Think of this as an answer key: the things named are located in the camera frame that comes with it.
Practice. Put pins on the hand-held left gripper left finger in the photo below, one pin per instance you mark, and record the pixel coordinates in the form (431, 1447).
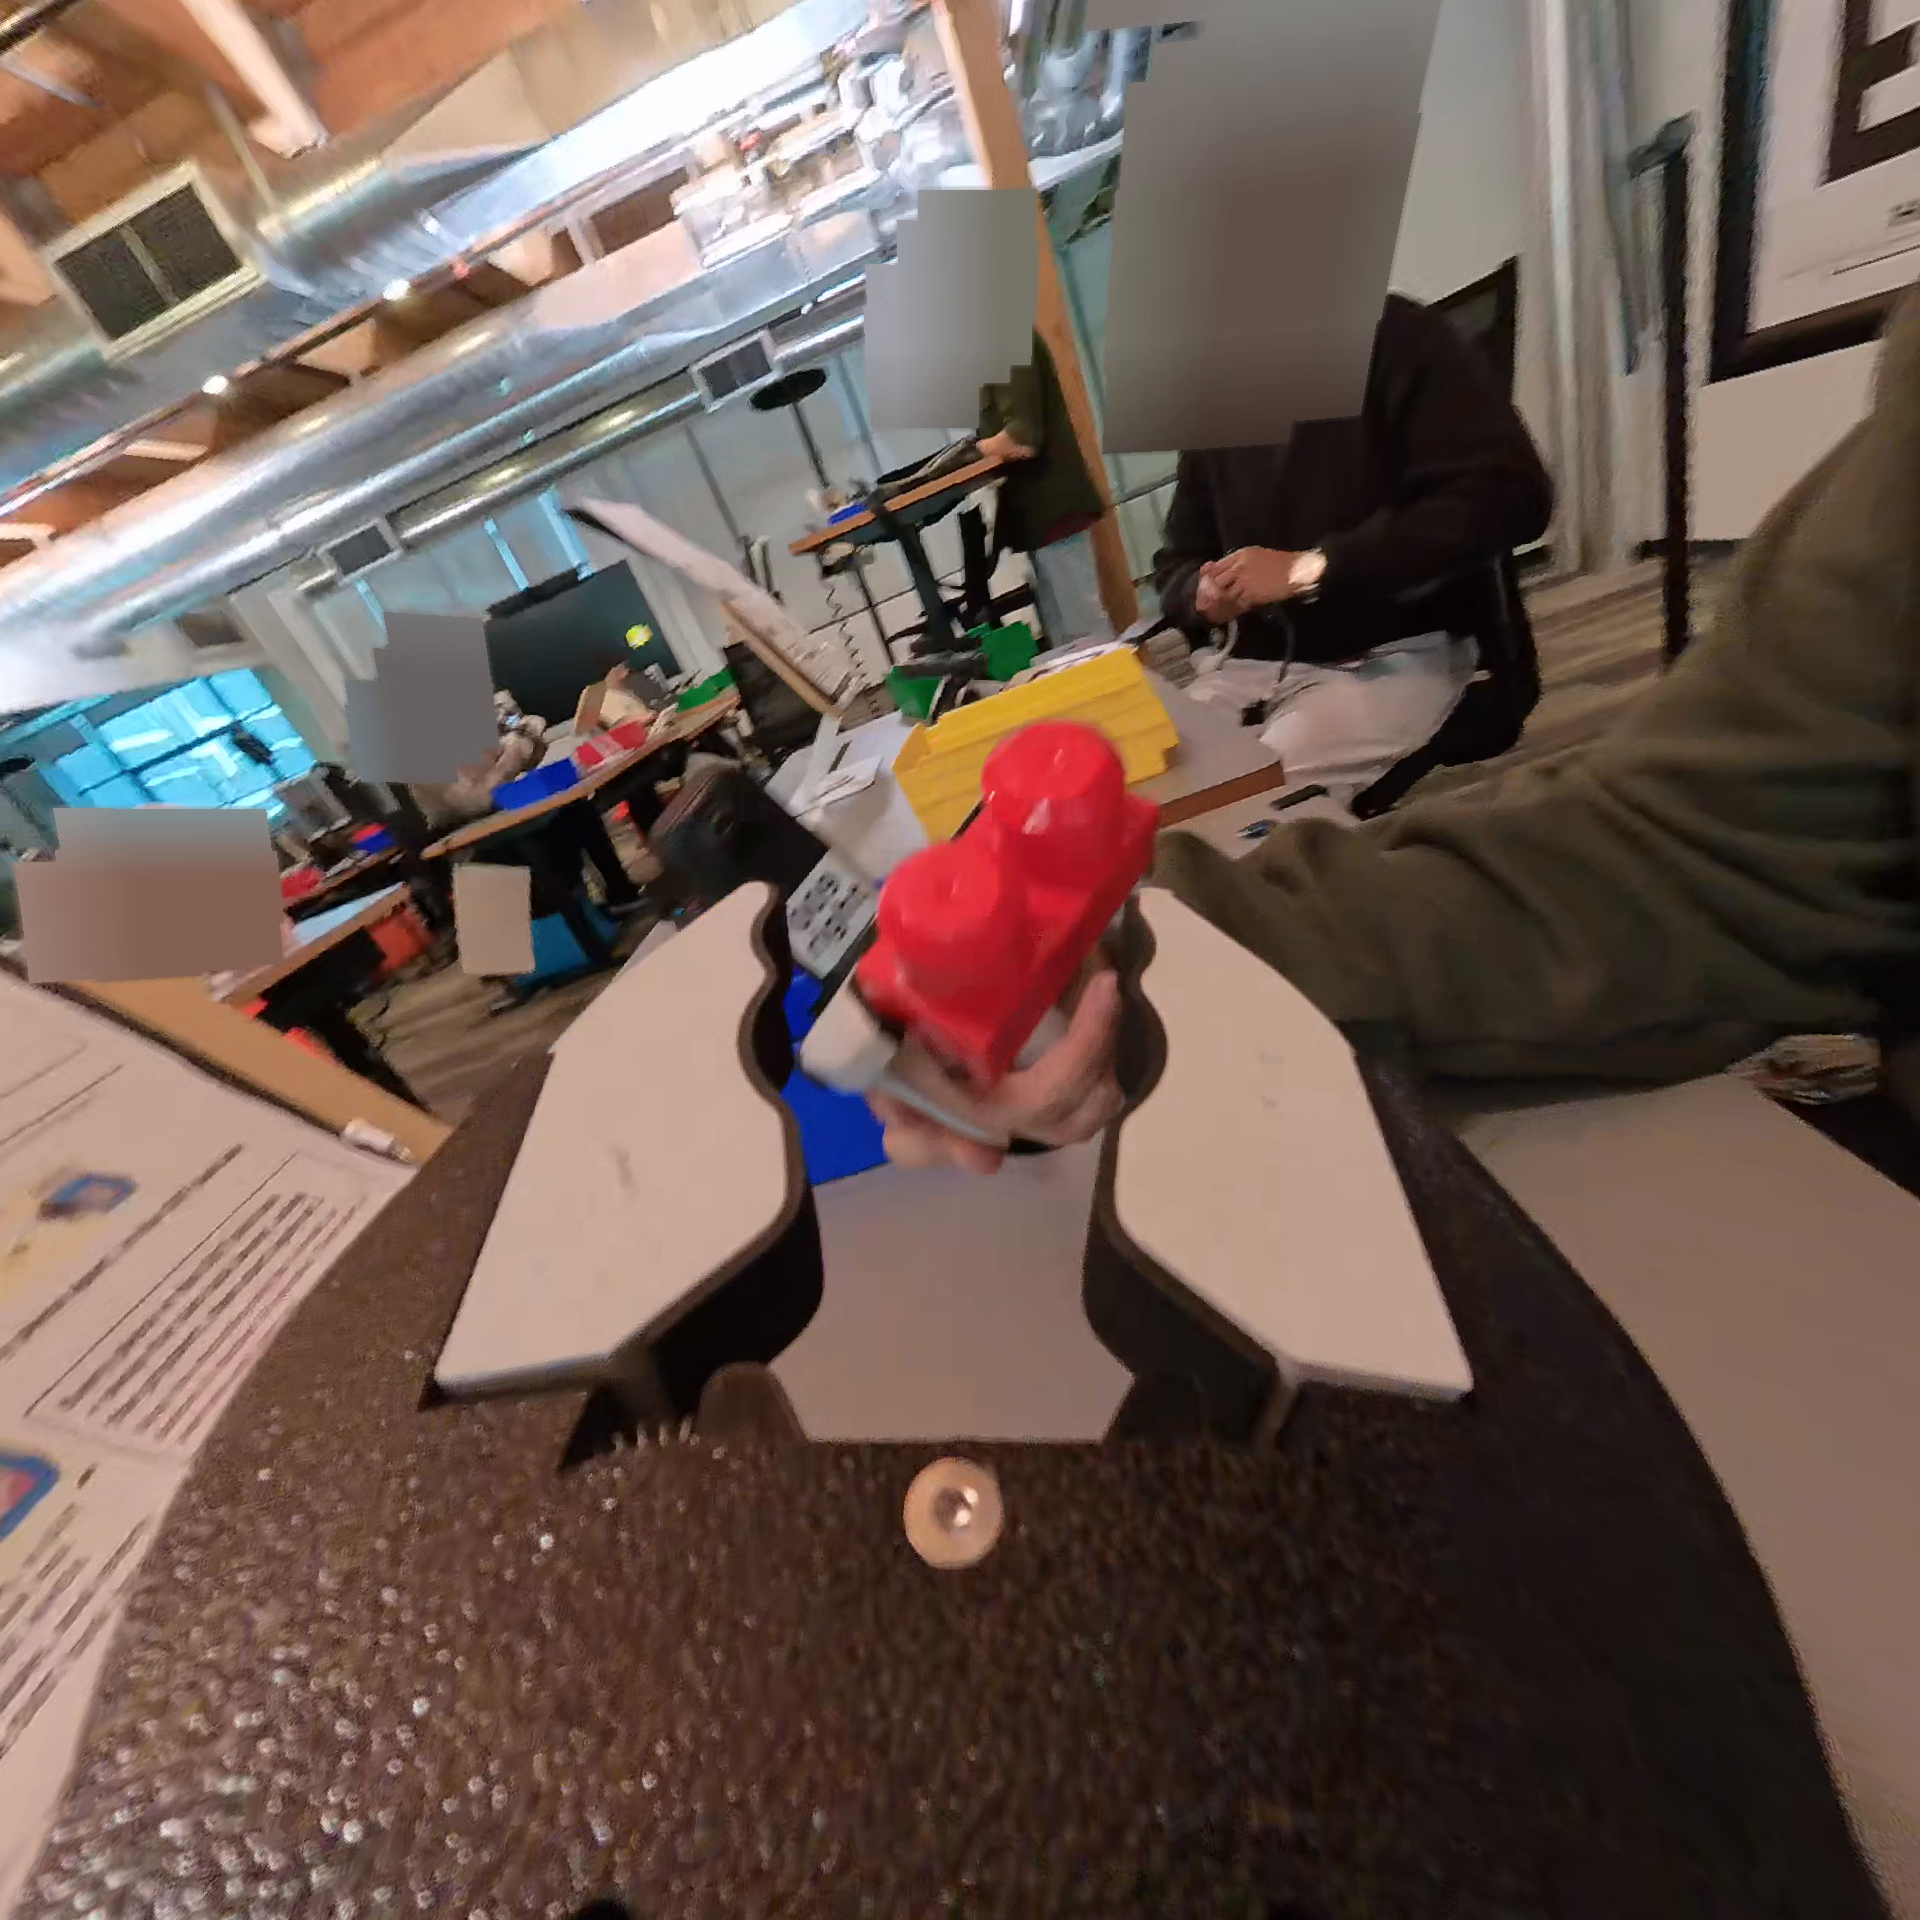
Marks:
(629, 1185)

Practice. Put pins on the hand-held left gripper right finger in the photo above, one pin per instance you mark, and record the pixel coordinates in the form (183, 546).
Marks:
(1275, 1201)

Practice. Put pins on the blue plastic bin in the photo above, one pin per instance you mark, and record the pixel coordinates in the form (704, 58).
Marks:
(825, 1142)

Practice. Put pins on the red plastic building block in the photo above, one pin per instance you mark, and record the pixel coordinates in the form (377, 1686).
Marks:
(989, 916)

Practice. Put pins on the person's right hand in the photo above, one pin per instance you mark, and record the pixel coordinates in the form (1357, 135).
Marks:
(1059, 1088)

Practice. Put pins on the marker tag card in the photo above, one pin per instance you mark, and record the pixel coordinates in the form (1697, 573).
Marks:
(833, 916)

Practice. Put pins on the black box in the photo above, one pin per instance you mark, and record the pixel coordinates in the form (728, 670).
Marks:
(735, 832)

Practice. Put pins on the blue box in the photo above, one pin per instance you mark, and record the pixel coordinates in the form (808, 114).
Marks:
(579, 944)

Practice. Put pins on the white card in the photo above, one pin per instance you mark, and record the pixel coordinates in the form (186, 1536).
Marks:
(492, 917)

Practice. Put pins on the yellow plastic bin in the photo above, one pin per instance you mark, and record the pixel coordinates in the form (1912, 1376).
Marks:
(960, 758)

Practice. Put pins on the small blue bin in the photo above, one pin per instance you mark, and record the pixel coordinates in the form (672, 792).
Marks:
(538, 783)

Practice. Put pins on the green plastic bin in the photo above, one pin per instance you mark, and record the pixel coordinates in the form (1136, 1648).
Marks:
(996, 652)

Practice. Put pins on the white-top table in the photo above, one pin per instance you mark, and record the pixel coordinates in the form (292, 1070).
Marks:
(1215, 764)

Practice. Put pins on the black monitor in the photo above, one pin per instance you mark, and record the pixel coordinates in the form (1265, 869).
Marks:
(556, 661)

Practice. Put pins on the printed instruction sheet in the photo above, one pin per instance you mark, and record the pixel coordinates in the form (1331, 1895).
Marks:
(148, 1276)

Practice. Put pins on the black chair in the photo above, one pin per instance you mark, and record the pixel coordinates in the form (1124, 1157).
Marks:
(1500, 676)

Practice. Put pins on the black stand pole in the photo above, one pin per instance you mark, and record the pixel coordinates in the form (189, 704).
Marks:
(1665, 375)

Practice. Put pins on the ceiling vent grille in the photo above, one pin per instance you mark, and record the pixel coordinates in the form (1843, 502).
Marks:
(148, 264)

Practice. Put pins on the framed marker poster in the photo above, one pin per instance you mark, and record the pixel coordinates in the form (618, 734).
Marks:
(1800, 225)

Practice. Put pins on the long ribbed ventilation duct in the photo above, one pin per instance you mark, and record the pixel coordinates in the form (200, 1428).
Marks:
(451, 375)

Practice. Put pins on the wooden post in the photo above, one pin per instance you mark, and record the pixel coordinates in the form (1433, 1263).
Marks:
(1003, 150)

